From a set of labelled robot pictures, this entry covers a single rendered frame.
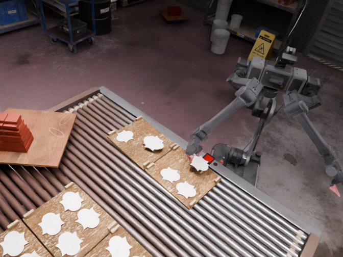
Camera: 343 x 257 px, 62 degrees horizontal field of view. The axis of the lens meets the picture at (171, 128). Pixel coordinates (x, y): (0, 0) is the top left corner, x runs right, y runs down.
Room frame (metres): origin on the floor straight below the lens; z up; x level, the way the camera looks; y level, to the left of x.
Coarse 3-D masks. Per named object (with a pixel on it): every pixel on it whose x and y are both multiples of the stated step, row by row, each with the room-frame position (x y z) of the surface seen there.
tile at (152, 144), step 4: (144, 140) 1.44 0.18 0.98; (148, 140) 1.45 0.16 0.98; (152, 140) 1.46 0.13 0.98; (156, 140) 1.46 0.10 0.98; (148, 144) 1.41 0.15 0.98; (152, 144) 1.42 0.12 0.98; (156, 144) 1.42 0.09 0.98; (160, 144) 1.43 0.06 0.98; (152, 148) 1.38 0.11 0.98; (156, 148) 1.38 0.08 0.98; (160, 148) 1.40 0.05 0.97
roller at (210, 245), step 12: (72, 132) 1.46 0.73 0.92; (84, 144) 1.37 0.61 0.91; (96, 156) 1.29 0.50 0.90; (120, 168) 1.21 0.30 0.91; (132, 180) 1.12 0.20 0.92; (144, 192) 1.04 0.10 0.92; (156, 204) 0.97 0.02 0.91; (192, 228) 0.85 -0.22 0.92; (204, 240) 0.79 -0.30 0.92; (216, 252) 0.73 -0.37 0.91
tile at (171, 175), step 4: (168, 168) 1.25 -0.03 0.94; (160, 172) 1.20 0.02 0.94; (164, 172) 1.21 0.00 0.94; (168, 172) 1.21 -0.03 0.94; (172, 172) 1.22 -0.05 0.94; (176, 172) 1.22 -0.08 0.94; (164, 176) 1.17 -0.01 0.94; (168, 176) 1.18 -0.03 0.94; (172, 176) 1.18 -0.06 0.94; (176, 176) 1.19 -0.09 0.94; (168, 180) 1.15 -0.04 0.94; (172, 180) 1.15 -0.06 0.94; (176, 180) 1.16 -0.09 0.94
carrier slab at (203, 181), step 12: (168, 156) 1.37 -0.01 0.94; (180, 156) 1.39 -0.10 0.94; (156, 168) 1.24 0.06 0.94; (180, 168) 1.27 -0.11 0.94; (192, 168) 1.29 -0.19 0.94; (156, 180) 1.14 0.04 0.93; (180, 180) 1.17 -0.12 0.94; (192, 180) 1.19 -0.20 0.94; (204, 180) 1.21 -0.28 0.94; (204, 192) 1.11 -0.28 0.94
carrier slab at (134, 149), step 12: (144, 120) 1.71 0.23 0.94; (120, 132) 1.53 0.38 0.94; (132, 132) 1.55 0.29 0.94; (144, 132) 1.57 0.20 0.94; (156, 132) 1.59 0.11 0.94; (120, 144) 1.40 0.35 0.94; (132, 144) 1.42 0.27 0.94; (168, 144) 1.48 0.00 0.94; (132, 156) 1.31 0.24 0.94; (144, 156) 1.33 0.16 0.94; (156, 156) 1.35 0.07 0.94; (144, 168) 1.23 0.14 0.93
